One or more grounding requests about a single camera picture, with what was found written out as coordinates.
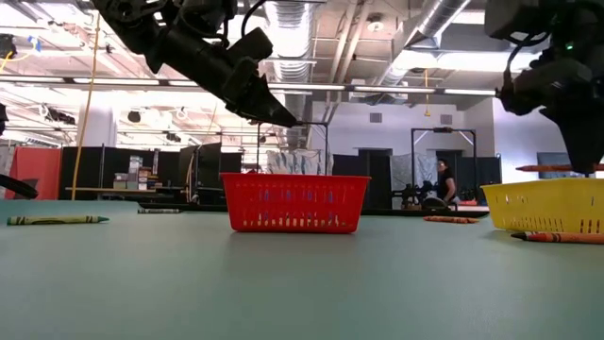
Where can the green crayon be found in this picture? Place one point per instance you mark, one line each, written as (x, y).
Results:
(52, 220)

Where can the dark wall monitor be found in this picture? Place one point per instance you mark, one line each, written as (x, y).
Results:
(549, 160)

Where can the teal table mat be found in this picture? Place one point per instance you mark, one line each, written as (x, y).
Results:
(302, 293)

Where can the stacked storage boxes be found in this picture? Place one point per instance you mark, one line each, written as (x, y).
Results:
(134, 172)

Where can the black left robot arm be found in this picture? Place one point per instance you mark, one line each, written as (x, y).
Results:
(127, 19)

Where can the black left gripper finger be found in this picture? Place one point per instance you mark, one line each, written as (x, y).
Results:
(259, 106)

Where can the person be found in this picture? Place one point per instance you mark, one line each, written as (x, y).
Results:
(447, 184)

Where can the black metal frame stand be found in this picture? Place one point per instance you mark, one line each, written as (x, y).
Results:
(311, 124)
(443, 129)

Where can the orange crayon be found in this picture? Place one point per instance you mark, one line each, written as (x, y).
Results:
(448, 219)
(561, 238)

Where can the white plastic sheet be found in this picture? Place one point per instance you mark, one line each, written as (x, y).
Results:
(406, 167)
(302, 160)

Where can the long workbench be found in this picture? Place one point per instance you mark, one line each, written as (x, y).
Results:
(94, 190)

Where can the red partition panel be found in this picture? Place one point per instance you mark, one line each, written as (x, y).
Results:
(42, 165)

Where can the neighbouring station robot arm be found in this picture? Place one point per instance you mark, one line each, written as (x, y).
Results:
(415, 194)

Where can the round black ceiling lamp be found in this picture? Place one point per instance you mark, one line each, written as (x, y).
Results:
(134, 117)

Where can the black partition wall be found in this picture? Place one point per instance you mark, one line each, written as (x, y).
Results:
(85, 165)

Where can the long LED light bar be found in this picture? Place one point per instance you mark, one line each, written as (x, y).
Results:
(377, 88)

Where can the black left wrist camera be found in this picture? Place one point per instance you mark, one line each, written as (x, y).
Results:
(250, 45)

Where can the silver ventilation duct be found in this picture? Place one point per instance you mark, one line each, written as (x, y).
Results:
(292, 28)
(431, 21)

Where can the yellow plastic basket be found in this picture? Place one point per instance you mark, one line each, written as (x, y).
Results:
(542, 217)

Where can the red plastic basket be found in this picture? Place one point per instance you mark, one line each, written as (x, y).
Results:
(292, 226)

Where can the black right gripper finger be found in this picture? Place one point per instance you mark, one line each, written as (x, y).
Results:
(585, 141)

